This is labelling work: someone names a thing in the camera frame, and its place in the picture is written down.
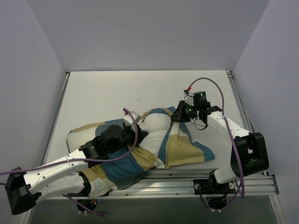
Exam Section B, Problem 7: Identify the white pillow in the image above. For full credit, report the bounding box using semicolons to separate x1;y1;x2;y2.
138;113;171;156

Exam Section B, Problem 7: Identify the checked blue beige pillowcase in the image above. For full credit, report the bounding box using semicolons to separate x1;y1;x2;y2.
66;106;215;196

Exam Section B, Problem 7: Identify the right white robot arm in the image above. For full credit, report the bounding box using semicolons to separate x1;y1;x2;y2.
171;91;269;193

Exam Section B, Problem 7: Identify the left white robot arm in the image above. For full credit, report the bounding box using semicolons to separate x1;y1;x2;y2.
5;125;149;215

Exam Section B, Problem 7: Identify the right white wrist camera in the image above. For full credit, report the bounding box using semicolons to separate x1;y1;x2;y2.
184;87;194;104

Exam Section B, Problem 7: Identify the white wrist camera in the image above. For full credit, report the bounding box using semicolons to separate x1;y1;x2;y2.
123;111;141;129
184;87;194;104

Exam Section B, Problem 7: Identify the thin black cable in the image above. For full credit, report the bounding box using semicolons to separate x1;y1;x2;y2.
192;115;210;131

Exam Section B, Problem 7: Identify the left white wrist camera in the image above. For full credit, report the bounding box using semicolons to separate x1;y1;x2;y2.
123;111;141;129

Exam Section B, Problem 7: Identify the aluminium rail frame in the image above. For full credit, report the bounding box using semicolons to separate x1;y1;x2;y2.
18;70;287;224

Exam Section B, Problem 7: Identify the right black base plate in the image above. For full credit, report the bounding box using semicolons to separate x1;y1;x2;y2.
192;179;235;195

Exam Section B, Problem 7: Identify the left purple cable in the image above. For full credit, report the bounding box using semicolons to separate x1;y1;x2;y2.
0;107;141;217

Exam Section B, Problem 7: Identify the purple cable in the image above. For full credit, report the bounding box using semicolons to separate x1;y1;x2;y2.
0;107;141;217
184;77;246;198

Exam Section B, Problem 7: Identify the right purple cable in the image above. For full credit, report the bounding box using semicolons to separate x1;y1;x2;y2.
184;77;246;198

